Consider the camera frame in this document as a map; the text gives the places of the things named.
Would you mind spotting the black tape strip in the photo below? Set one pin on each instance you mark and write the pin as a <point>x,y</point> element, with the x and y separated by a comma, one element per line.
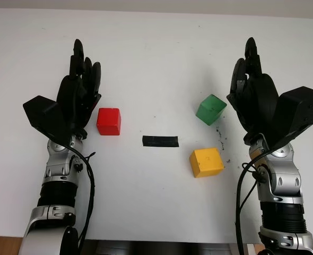
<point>160,141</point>

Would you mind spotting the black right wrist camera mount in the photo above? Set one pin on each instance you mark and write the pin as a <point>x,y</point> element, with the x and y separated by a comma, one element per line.
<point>297,111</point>

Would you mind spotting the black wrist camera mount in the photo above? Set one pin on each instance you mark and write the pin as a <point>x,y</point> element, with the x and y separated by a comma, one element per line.
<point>297,111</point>
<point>42,111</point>

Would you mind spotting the yellow wooden block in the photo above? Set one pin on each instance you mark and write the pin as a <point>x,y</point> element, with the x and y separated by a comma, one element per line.
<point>207,162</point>

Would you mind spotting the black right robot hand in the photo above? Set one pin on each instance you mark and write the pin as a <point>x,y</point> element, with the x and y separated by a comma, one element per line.
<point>260,98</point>

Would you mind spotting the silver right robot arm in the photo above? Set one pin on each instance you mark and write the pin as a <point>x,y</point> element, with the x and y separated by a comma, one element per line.
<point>283,172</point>

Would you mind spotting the dark grey robot torso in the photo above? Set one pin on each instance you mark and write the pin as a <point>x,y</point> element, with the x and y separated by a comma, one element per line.
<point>159,248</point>

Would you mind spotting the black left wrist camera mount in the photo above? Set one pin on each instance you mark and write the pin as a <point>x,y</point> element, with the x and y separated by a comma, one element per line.
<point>42,111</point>

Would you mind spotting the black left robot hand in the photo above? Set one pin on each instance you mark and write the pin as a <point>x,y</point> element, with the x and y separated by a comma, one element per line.
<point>71,95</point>

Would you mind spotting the green wooden block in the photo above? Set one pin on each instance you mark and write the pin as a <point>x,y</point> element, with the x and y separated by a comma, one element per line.
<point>210,109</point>

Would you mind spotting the red wooden block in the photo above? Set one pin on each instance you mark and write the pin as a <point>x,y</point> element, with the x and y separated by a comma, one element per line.
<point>108,120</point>

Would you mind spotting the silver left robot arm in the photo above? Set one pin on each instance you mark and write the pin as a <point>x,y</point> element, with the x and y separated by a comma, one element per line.
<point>55,164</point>

